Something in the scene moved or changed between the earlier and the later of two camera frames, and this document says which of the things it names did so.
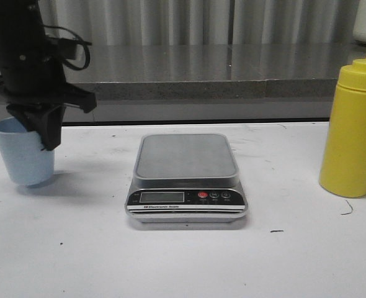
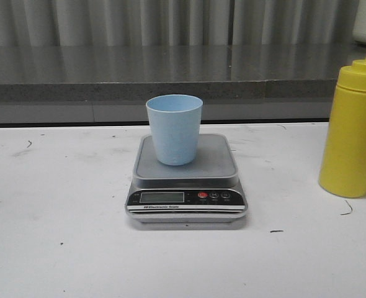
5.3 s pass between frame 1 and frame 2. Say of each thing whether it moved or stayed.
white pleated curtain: stayed
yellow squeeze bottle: stayed
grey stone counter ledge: stayed
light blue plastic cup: moved
